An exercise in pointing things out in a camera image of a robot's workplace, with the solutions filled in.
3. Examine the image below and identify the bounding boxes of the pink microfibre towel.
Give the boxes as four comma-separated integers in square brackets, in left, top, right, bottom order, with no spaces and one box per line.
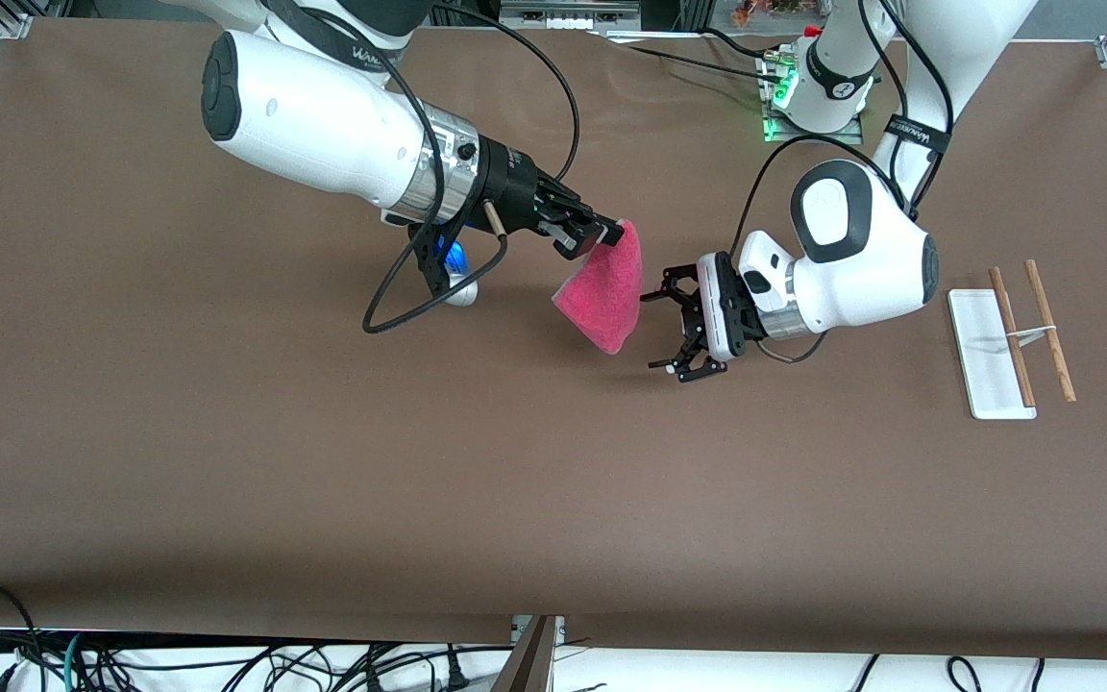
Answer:
[552,218,644,357]

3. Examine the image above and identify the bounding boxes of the white rack with wooden bars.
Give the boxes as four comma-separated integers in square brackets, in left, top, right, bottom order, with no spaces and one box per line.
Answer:
[947,258,1078,421]

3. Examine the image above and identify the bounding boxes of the orange red object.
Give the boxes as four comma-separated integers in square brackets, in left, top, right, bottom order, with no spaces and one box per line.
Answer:
[734,0,828,28]

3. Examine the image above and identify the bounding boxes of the teal cable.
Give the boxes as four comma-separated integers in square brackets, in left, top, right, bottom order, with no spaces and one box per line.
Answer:
[60,632,86,692]

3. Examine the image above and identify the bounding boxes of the brown table cover sheet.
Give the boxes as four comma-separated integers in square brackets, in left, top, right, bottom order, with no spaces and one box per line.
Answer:
[0,17,1107,664]

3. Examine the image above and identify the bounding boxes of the black cable bundle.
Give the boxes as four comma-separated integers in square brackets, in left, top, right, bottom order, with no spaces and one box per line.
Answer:
[83,642,480,692]

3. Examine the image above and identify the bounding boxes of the grey metal box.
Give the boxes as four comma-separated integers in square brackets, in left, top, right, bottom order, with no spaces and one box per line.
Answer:
[501,0,641,30]

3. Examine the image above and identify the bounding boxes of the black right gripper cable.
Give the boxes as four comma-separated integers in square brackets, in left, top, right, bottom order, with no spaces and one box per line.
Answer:
[308,5,581,334]

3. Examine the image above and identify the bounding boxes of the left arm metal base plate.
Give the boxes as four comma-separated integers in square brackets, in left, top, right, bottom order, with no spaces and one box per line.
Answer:
[755,53,867,145]

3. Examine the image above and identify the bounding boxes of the black left arm base cable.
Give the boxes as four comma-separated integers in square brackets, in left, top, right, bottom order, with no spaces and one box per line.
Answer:
[602,27,785,86]

